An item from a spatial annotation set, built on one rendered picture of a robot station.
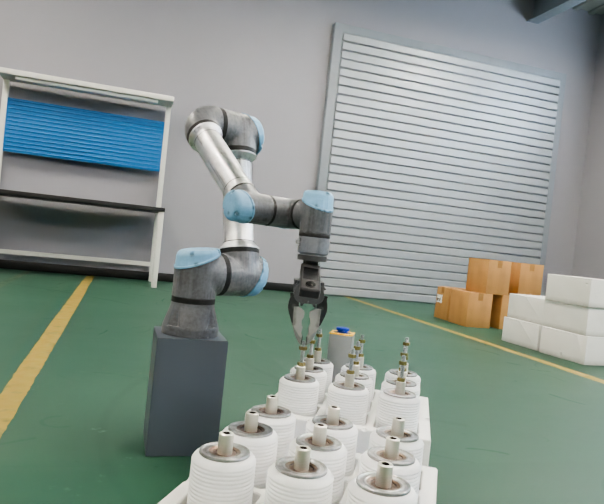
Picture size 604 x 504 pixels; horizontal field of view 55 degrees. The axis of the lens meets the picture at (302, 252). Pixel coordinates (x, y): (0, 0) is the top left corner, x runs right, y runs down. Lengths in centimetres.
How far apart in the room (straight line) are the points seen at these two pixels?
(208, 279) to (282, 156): 521
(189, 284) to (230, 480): 75
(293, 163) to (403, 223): 150
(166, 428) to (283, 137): 541
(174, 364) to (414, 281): 581
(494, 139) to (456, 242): 139
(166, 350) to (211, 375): 13
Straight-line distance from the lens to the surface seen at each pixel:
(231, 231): 165
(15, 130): 644
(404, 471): 96
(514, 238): 790
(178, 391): 155
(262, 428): 104
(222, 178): 146
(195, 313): 154
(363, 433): 135
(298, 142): 676
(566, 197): 853
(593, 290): 408
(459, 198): 745
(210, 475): 89
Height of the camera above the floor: 57
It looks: 1 degrees down
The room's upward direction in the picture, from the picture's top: 6 degrees clockwise
